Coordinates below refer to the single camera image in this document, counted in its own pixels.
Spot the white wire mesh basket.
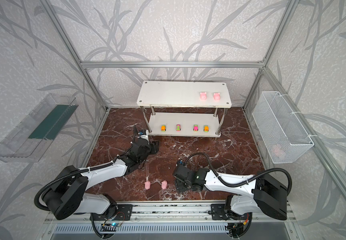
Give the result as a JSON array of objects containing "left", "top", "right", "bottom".
[{"left": 253, "top": 91, "right": 314, "bottom": 164}]

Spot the pink object in basket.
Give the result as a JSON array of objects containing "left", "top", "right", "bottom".
[{"left": 272, "top": 145, "right": 286, "bottom": 160}]

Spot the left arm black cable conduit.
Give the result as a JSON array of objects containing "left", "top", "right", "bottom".
[{"left": 34, "top": 124, "right": 139, "bottom": 211}]

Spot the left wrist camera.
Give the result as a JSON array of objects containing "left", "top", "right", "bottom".
[{"left": 138, "top": 130, "right": 149, "bottom": 141}]

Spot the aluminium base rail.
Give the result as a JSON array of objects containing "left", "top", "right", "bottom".
[{"left": 45, "top": 200, "right": 296, "bottom": 224}]

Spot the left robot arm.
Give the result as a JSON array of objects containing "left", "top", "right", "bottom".
[{"left": 34, "top": 137, "right": 159, "bottom": 220}]

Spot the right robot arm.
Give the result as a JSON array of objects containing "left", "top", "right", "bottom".
[{"left": 173, "top": 165, "right": 288, "bottom": 221}]

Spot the white two-tier shelf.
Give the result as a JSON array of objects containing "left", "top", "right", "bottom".
[{"left": 137, "top": 81, "right": 232, "bottom": 138}]

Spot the clear plastic wall bin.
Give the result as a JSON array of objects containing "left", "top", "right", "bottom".
[{"left": 0, "top": 94, "right": 78, "bottom": 163}]

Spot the pink toy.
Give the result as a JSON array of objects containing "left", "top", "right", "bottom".
[
  {"left": 214, "top": 93, "right": 221, "bottom": 102},
  {"left": 144, "top": 181, "right": 151, "bottom": 190},
  {"left": 200, "top": 92, "right": 207, "bottom": 101},
  {"left": 161, "top": 181, "right": 168, "bottom": 190}
]

